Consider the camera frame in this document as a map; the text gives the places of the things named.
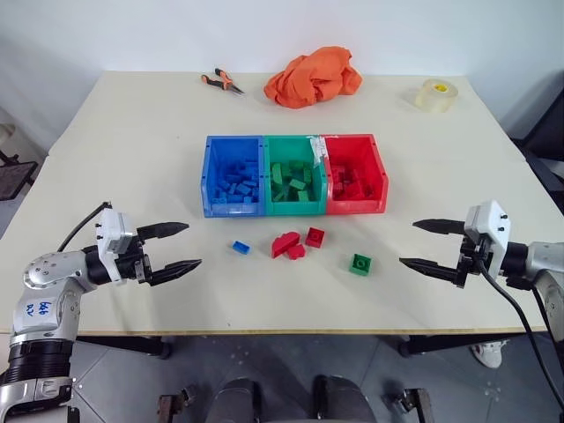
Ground red arch building brick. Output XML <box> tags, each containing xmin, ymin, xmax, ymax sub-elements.
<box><xmin>270</xmin><ymin>230</ymin><xmax>302</xmax><ymax>260</ymax></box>

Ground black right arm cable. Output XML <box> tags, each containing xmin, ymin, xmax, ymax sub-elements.
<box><xmin>477</xmin><ymin>259</ymin><xmax>564</xmax><ymax>409</ymax></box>

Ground white torn label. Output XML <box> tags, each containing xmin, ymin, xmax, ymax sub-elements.
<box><xmin>308</xmin><ymin>136</ymin><xmax>328</xmax><ymax>167</ymax></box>

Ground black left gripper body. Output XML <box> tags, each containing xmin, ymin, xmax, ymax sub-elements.
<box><xmin>115</xmin><ymin>236</ymin><xmax>155</xmax><ymax>286</ymax></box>

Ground red plastic bin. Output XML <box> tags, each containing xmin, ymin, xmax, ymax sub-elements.
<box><xmin>322</xmin><ymin>132</ymin><xmax>390</xmax><ymax>215</ymax></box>

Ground green square building brick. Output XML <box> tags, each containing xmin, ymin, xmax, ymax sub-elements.
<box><xmin>348</xmin><ymin>252</ymin><xmax>374</xmax><ymax>278</ymax></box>

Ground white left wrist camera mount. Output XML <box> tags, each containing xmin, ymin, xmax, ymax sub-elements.
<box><xmin>93</xmin><ymin>208</ymin><xmax>137</xmax><ymax>286</ymax></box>

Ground black metal stand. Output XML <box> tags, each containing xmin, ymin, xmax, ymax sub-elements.
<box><xmin>0</xmin><ymin>148</ymin><xmax>39</xmax><ymax>203</ymax></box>

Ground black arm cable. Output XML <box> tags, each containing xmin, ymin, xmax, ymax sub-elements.
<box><xmin>56</xmin><ymin>201</ymin><xmax>111</xmax><ymax>253</ymax></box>
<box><xmin>477</xmin><ymin>259</ymin><xmax>564</xmax><ymax>409</ymax></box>

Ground dark metal bracket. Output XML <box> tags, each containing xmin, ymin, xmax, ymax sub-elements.
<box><xmin>383</xmin><ymin>387</ymin><xmax>434</xmax><ymax>423</ymax></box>
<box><xmin>157</xmin><ymin>384</ymin><xmax>198</xmax><ymax>420</ymax></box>

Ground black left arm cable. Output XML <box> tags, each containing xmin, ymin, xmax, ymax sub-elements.
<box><xmin>56</xmin><ymin>201</ymin><xmax>111</xmax><ymax>253</ymax></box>

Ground white sneaker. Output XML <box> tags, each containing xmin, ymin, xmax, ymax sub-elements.
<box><xmin>470</xmin><ymin>339</ymin><xmax>508</xmax><ymax>370</ymax></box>

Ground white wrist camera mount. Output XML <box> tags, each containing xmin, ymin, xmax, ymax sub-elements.
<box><xmin>93</xmin><ymin>208</ymin><xmax>137</xmax><ymax>286</ymax></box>
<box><xmin>464</xmin><ymin>199</ymin><xmax>513</xmax><ymax>277</ymax></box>

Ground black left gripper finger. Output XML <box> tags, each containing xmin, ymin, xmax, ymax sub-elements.
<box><xmin>148</xmin><ymin>258</ymin><xmax>204</xmax><ymax>289</ymax></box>
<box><xmin>137</xmin><ymin>221</ymin><xmax>191</xmax><ymax>241</ymax></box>

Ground black table leg frame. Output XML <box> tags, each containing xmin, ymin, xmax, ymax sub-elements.
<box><xmin>75</xmin><ymin>335</ymin><xmax>174</xmax><ymax>361</ymax></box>
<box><xmin>397</xmin><ymin>334</ymin><xmax>516</xmax><ymax>359</ymax></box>

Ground red square building brick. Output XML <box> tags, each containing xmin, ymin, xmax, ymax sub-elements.
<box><xmin>304</xmin><ymin>226</ymin><xmax>328</xmax><ymax>249</ymax></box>

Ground clear tape roll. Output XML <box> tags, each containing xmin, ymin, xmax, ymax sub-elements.
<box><xmin>414</xmin><ymin>78</ymin><xmax>459</xmax><ymax>115</ymax></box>

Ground dark rounded shape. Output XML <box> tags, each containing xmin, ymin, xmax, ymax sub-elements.
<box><xmin>205</xmin><ymin>377</ymin><xmax>262</xmax><ymax>423</ymax></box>
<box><xmin>311</xmin><ymin>374</ymin><xmax>376</xmax><ymax>423</ymax></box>

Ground orange handled pliers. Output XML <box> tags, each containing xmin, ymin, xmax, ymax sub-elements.
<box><xmin>200</xmin><ymin>67</ymin><xmax>246</xmax><ymax>95</ymax></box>

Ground crumpled orange cloth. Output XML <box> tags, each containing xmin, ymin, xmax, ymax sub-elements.
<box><xmin>263</xmin><ymin>44</ymin><xmax>364</xmax><ymax>110</ymax></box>

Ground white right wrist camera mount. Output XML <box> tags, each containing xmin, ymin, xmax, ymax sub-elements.
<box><xmin>464</xmin><ymin>199</ymin><xmax>513</xmax><ymax>277</ymax></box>

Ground blue plastic bin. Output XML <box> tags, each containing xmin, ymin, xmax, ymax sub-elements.
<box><xmin>200</xmin><ymin>134</ymin><xmax>268</xmax><ymax>219</ymax></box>

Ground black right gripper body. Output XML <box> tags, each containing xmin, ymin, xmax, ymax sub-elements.
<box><xmin>455</xmin><ymin>233</ymin><xmax>492</xmax><ymax>290</ymax></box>

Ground green plastic bin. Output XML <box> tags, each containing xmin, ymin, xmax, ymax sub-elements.
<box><xmin>262</xmin><ymin>134</ymin><xmax>330</xmax><ymax>218</ymax></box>

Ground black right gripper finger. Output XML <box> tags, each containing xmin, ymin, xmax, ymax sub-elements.
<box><xmin>397</xmin><ymin>257</ymin><xmax>461</xmax><ymax>287</ymax></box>
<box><xmin>412</xmin><ymin>219</ymin><xmax>466</xmax><ymax>236</ymax></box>

